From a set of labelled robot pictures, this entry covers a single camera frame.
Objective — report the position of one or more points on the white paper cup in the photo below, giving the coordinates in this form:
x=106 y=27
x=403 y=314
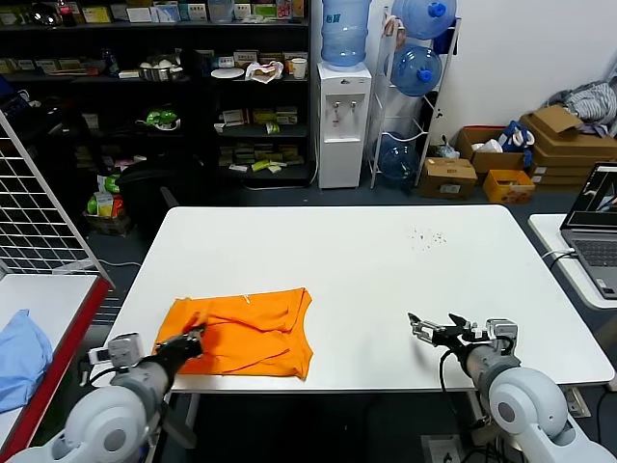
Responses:
x=299 y=70

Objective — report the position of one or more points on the stack of brown cardboard boxes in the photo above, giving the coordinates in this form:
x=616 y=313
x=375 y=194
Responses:
x=573 y=154

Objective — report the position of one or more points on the green bag on shelf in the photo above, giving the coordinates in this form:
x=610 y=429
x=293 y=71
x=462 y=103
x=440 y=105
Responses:
x=161 y=118

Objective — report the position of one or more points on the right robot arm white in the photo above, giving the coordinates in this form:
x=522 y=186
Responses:
x=525 y=415

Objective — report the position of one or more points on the closed brown cardboard box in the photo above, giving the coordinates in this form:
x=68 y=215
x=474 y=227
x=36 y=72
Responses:
x=446 y=178

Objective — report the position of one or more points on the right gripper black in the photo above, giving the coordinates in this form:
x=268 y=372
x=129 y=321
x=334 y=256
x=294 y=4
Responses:
x=463 y=336

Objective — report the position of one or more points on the yellow cardboard box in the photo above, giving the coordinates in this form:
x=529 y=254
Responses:
x=508 y=188

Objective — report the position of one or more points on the wrist camera box grey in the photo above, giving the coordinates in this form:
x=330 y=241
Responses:
x=501 y=337
x=125 y=351

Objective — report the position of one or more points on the pile of striped clothes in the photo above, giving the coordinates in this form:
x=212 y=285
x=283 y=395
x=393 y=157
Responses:
x=590 y=101

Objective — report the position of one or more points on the red-edged white table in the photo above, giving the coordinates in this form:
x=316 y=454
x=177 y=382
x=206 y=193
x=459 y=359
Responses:
x=48 y=299

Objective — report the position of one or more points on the left wrist camera box grey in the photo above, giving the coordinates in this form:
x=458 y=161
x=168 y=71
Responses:
x=125 y=351

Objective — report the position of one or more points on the open brown cardboard box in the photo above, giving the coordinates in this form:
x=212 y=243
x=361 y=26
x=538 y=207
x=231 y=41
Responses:
x=496 y=161

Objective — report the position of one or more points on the small white side table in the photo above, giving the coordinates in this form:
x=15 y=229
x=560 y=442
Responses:
x=547 y=231

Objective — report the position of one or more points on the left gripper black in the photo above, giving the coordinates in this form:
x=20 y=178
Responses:
x=178 y=349

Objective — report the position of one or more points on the metal bowl with white balls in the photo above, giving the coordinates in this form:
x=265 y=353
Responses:
x=156 y=72

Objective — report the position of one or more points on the upright blue water bottle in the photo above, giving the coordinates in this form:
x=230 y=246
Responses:
x=344 y=34

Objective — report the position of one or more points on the orange t-shirt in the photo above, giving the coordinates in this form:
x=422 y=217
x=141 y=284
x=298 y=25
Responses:
x=246 y=333

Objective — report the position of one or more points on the white metal jug rack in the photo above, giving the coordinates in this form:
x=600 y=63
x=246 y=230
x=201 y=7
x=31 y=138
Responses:
x=446 y=82

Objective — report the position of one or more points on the white plate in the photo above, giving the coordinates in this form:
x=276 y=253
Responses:
x=227 y=73

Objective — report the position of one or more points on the black shelving unit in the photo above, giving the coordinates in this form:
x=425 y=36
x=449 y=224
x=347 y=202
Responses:
x=202 y=96

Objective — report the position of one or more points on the blue water jug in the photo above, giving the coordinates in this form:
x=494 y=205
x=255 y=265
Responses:
x=414 y=70
x=424 y=17
x=397 y=159

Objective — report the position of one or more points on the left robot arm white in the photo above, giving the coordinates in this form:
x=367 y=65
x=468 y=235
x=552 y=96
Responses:
x=111 y=415

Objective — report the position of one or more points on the right wrist camera box grey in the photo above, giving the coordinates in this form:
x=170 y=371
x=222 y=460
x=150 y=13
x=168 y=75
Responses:
x=501 y=337

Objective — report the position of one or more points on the white plastic bag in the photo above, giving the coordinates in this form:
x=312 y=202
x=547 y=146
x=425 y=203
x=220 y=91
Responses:
x=262 y=72

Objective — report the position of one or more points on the light blue cloth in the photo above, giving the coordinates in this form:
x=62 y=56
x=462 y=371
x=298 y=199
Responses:
x=21 y=357

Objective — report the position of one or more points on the grey laptop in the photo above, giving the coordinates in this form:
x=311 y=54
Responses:
x=595 y=251

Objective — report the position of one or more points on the white water dispenser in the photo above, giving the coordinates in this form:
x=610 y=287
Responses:
x=342 y=144

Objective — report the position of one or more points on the box of snack bags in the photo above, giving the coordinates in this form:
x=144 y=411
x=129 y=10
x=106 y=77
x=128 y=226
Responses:
x=103 y=207

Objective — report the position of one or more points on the white box with black mark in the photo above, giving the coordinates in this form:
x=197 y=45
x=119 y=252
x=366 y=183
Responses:
x=441 y=451

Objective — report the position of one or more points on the black office chair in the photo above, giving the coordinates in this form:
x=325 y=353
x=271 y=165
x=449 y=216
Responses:
x=154 y=188

